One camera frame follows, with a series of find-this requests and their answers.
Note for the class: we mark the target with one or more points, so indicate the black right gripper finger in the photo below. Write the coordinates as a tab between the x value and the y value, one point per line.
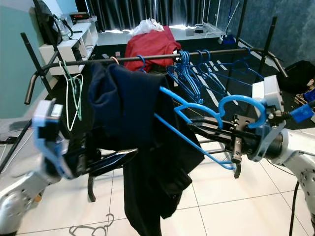
219	141
209	126

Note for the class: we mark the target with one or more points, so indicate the black metal clothes rack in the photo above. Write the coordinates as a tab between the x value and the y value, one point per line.
226	51

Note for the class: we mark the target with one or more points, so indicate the blue mop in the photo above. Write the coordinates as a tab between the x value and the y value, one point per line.
226	40

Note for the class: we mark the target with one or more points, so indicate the grey plastic hanger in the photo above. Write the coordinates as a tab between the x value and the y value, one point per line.
108	219

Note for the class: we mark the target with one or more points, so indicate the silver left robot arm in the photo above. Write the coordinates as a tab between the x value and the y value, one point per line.
19	206

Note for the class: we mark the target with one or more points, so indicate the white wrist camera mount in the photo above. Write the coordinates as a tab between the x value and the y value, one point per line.
47	118
270	93

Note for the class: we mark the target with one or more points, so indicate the white shelf unit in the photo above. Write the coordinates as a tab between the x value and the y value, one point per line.
74	46

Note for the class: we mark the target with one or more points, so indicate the dark navy garment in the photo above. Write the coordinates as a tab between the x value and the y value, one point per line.
138	147

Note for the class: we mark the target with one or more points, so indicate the teal plastic hanger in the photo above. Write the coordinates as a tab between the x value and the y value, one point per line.
80	93

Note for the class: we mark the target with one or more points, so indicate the black backpack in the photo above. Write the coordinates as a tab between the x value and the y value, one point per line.
48	24

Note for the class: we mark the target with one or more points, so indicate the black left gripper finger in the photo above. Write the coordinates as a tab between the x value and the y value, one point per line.
118	158
113	170

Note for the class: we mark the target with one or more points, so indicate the red cloth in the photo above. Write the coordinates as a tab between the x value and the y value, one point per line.
152	46

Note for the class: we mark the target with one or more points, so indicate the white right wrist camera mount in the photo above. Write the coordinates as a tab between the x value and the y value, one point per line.
270	93

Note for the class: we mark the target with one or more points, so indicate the white crumpled cloth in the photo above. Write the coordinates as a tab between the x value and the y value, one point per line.
146	27

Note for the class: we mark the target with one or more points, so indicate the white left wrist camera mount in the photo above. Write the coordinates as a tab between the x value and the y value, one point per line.
47	118

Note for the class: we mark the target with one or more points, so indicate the black digital clock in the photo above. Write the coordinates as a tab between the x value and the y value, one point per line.
80	16

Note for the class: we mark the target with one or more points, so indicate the black curtain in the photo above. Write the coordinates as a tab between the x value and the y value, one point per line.
152	12

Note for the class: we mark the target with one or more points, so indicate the white thin hanger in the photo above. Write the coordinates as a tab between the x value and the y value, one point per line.
66	86

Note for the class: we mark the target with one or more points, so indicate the pink plastic hanger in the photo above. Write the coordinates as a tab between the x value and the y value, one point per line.
115	58

